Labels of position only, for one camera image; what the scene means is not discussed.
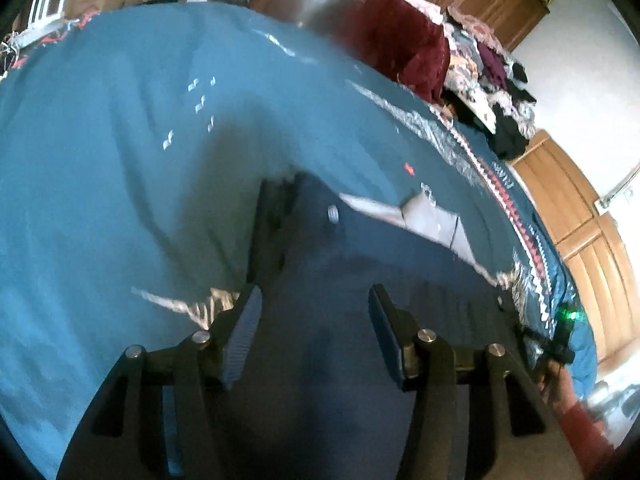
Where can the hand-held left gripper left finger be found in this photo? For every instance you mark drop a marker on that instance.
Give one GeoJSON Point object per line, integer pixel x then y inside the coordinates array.
{"type": "Point", "coordinates": [242, 330]}

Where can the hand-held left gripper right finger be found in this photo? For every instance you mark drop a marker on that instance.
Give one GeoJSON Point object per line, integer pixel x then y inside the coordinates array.
{"type": "Point", "coordinates": [385, 330]}

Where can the dark navy pants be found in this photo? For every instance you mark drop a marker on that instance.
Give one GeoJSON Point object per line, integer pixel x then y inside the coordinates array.
{"type": "Point", "coordinates": [340, 270]}

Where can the person's right forearm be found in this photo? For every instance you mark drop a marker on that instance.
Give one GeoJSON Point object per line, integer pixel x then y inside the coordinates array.
{"type": "Point", "coordinates": [582, 430]}

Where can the pile of mixed clothes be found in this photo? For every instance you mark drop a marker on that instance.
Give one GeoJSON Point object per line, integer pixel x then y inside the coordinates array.
{"type": "Point", "coordinates": [500, 125]}

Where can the teal patterned blanket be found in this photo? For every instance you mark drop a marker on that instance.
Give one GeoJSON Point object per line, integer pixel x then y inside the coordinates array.
{"type": "Point", "coordinates": [100, 185]}

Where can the maroon cloth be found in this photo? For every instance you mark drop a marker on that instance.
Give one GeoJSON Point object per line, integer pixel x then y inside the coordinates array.
{"type": "Point", "coordinates": [400, 45]}

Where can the slatted rack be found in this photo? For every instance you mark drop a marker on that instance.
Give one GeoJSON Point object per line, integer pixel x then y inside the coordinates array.
{"type": "Point", "coordinates": [47, 10]}

